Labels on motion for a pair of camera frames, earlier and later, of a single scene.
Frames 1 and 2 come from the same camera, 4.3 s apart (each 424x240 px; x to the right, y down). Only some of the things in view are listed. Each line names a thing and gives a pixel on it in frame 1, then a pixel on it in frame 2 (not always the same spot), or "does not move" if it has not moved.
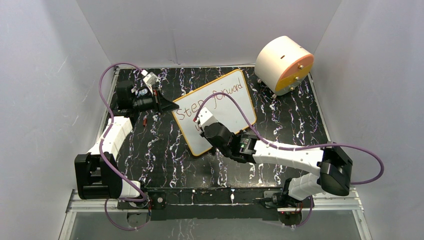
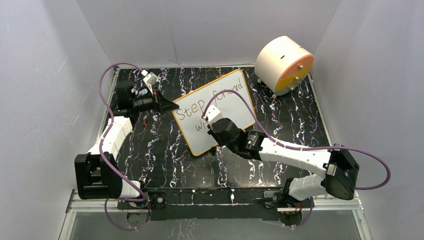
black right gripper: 202,134 → 211,132
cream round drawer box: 282,64 does not move
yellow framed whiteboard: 225,110 does not move
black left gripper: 163,106 does not move
